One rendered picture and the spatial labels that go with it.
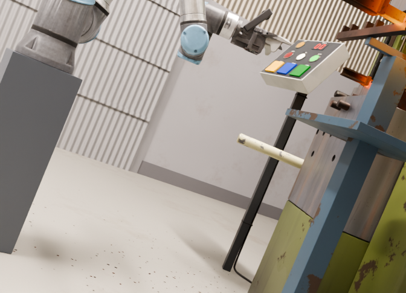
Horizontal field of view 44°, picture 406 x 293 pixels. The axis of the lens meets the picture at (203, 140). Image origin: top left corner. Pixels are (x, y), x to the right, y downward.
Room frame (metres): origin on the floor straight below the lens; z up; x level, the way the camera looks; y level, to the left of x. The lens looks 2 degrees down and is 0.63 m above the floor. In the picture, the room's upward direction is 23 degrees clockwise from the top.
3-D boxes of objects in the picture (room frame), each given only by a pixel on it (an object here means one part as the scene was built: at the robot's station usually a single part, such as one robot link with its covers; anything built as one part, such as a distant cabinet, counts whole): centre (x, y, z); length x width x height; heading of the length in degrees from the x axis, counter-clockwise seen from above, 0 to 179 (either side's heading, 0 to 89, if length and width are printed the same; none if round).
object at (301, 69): (2.30, -0.29, 1.01); 0.07 x 0.05 x 0.07; 30
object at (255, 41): (1.84, -0.01, 0.97); 0.12 x 0.08 x 0.09; 95
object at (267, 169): (2.45, -0.35, 0.54); 0.04 x 0.04 x 1.08; 5
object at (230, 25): (1.83, 0.07, 0.98); 0.10 x 0.05 x 0.09; 5
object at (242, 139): (2.24, -0.36, 0.62); 0.44 x 0.05 x 0.05; 95
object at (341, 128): (1.31, -0.39, 0.75); 0.40 x 0.30 x 0.02; 15
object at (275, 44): (1.78, -0.11, 0.98); 0.09 x 0.03 x 0.06; 59
